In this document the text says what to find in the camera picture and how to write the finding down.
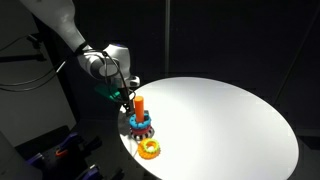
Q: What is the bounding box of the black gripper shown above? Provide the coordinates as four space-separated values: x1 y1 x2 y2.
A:
120 88 136 116

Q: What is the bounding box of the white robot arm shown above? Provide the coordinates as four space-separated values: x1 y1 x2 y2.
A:
19 0 140 116

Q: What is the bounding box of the black robot cart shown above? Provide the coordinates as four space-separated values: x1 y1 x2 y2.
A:
15 126 124 180

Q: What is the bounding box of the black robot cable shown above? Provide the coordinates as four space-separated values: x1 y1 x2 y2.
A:
53 49 132 104

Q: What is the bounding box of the orange ring holder peg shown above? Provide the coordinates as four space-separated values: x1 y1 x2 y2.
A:
134 96 144 123

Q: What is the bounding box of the blue stacking ring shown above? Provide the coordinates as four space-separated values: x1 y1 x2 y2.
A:
128 112 152 130

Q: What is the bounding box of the green wrist camera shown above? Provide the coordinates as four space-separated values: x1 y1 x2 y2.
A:
95 84 121 101

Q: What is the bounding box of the red stacking ring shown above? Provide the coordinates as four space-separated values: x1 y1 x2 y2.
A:
130 124 153 136

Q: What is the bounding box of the black and white striped ring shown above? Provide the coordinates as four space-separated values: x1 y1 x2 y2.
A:
129 127 155 141

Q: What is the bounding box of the orange bumpy ring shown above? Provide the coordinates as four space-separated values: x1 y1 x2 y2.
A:
137 138 162 160

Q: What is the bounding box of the yellow-green toothed ring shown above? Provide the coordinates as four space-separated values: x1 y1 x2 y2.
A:
141 138 161 154

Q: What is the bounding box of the round white pedestal table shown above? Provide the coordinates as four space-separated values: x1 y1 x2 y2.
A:
119 77 299 180

